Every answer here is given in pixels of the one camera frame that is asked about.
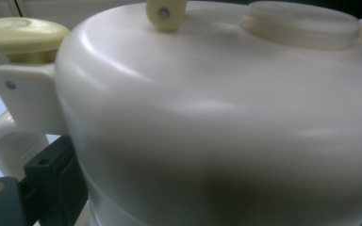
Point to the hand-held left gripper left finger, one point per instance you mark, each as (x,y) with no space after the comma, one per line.
(56,175)

